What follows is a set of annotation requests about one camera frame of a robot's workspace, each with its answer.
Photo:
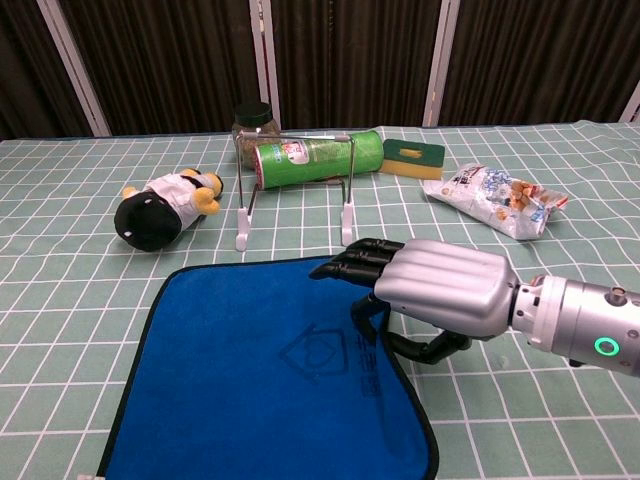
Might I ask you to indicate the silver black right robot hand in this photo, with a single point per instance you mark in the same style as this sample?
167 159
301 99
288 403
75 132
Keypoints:
450 290

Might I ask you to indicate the blue cloth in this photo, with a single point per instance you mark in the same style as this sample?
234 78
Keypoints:
240 380

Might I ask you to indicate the white snack bag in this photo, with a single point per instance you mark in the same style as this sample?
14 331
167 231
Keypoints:
490 200

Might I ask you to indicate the green yellow sponge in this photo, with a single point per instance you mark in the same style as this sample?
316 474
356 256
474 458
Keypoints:
412 160

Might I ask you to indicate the green chip can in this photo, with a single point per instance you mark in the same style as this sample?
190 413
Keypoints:
320 160

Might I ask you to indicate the dark pleated partition panel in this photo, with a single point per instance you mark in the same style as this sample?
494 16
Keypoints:
540 55
350 60
25 75
175 60

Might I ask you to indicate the glass jar with black lid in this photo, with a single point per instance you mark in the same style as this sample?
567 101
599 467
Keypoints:
252 117

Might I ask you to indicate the black white plush toy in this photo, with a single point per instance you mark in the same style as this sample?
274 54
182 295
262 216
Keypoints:
150 220

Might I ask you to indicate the green grid tablecloth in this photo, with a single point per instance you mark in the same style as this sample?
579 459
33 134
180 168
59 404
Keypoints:
65 300

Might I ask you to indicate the white partition post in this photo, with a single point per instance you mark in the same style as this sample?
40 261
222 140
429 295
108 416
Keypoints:
75 70
442 60
632 102
265 60

